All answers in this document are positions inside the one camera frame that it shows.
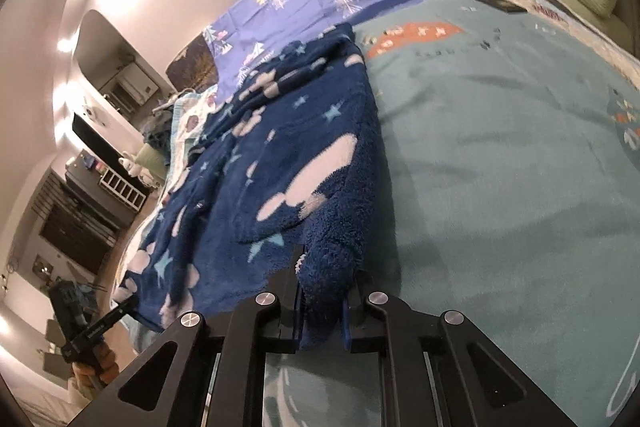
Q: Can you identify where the white printed quilt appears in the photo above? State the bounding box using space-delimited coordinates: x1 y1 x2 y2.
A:
167 87 221 168

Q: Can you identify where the navy star print fleece robe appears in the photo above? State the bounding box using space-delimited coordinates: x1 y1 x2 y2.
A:
112 23 396 350

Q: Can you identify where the white slatted rack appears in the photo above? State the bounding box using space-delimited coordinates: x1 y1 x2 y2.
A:
100 169 151 212

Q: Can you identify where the person's left hand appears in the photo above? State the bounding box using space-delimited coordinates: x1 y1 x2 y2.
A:
72 349 119 391

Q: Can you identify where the green cushion stool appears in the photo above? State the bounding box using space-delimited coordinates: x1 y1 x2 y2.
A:
135 144 168 178

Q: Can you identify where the teal printed blanket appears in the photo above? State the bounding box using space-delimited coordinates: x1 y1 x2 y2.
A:
115 0 640 427

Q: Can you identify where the pile of clothes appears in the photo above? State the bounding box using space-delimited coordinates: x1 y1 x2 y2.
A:
142 99 177 148

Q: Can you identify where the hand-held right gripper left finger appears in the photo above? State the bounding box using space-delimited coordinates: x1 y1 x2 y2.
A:
70 247 307 427

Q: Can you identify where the black phone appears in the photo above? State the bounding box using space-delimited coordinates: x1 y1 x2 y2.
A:
467 0 526 14

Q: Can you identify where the dark printed headboard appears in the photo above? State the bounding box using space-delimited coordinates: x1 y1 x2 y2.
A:
166 32 221 95

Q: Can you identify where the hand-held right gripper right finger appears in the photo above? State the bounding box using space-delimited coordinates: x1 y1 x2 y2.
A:
342 272 576 427

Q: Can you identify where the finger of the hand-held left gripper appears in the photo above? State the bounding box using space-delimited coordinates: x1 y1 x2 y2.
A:
105 295 139 325

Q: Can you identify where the white plush toy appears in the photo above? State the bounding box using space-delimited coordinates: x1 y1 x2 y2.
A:
120 152 152 182

